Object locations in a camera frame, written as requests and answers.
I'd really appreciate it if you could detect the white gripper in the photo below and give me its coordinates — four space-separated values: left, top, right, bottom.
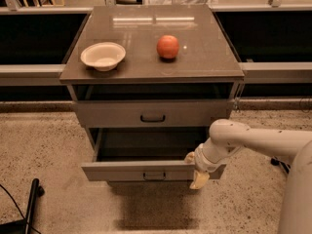
184 143 223 190

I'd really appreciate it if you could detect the grey drawer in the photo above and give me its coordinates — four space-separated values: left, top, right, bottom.
80 127 227 182
74 99 234 128

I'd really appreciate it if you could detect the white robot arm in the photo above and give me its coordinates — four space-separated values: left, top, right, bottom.
184 119 312 234

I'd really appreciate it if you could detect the grey top drawer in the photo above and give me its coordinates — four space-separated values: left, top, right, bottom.
74 99 234 128

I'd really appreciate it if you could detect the grey drawer cabinet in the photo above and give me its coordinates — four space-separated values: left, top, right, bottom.
58 4 246 188

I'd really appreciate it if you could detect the black base leg right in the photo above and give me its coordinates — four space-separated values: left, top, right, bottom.
270 158 291 174

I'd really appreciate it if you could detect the black base leg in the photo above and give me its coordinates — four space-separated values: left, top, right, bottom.
0 178 45 234
270 158 291 174

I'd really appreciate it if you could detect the red apple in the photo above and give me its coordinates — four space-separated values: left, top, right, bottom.
156 35 179 59

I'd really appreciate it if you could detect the white paper bowl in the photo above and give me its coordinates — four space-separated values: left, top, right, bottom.
80 42 126 71

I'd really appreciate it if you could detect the black base leg left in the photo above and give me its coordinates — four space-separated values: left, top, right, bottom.
0 178 45 234

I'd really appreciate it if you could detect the grey metal railing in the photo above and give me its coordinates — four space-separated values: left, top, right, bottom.
0 0 312 86

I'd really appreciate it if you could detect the black cable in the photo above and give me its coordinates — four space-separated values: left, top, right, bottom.
0 183 43 234

